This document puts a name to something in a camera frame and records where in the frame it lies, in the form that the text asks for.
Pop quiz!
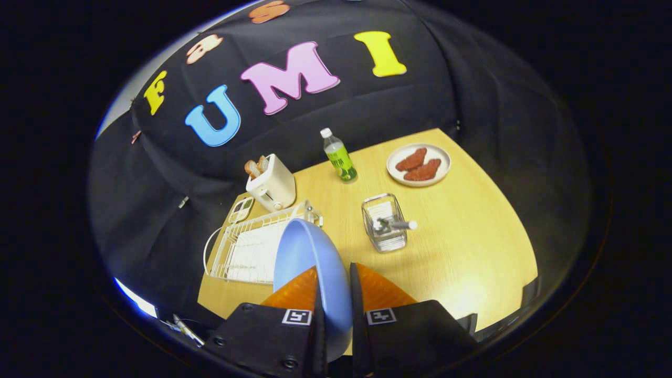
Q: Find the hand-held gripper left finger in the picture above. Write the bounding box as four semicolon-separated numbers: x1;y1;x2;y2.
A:
202;265;329;378

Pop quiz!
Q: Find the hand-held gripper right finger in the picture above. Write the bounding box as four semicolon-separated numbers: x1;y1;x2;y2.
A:
349;262;478;378

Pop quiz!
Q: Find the blue plate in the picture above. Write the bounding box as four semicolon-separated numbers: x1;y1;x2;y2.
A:
273;218;353;363

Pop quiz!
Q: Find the white wire dish rack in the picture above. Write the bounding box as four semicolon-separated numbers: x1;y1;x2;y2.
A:
203;199;323;285

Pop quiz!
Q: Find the metal wire basket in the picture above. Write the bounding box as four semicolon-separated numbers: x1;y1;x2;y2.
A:
361;193;408;253

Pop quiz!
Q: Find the white-tipped metal spoon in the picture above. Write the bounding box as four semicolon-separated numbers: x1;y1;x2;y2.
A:
373;217;418;235

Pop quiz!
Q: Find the white plate with meat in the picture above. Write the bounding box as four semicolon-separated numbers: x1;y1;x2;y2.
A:
386;143;452;187

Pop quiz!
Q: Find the white divided condiment tray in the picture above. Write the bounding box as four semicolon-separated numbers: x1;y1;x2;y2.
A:
228;196;255;225

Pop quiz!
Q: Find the white toaster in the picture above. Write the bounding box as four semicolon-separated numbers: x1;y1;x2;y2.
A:
245;153;297;213

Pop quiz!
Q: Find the red meat piece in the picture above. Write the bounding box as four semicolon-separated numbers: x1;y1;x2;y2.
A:
395;148;428;172
403;159;442;182

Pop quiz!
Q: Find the green label drink bottle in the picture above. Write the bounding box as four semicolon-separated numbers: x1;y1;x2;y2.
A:
320;128;359;183

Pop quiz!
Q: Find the black backdrop cloth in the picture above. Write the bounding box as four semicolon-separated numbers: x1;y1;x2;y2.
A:
89;0;594;337

